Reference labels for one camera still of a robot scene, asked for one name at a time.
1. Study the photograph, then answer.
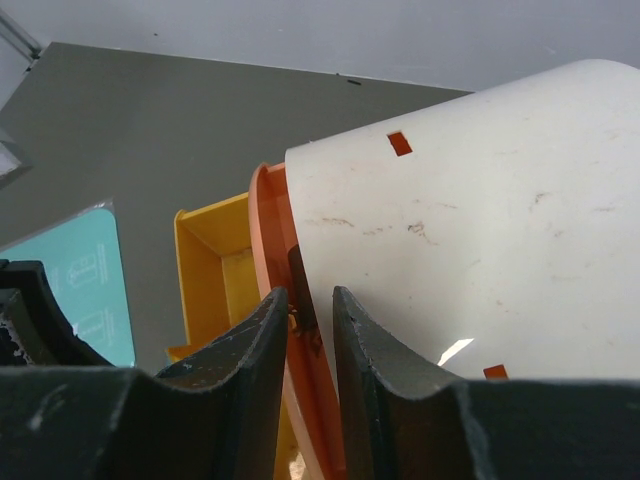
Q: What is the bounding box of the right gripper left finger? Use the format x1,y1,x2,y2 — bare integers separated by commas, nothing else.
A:
1,287,288,479

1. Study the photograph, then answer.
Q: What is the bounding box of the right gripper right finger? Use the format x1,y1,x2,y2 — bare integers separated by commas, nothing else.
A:
333,286,639,479

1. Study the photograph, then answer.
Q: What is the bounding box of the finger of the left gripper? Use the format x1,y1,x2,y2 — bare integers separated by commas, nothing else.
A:
1,259,112,367

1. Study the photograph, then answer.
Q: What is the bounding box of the orange drawer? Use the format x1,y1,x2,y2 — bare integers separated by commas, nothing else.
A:
248,163,347,479

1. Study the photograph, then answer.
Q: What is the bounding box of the yellow drawer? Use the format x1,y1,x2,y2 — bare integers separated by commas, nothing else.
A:
160,194,298,479

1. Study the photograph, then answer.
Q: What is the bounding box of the white cylindrical drawer organizer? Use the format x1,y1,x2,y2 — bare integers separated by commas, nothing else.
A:
285,60,639,379

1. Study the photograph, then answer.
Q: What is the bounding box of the teal packaged sheet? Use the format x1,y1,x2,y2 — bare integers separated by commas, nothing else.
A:
1,200,136,367

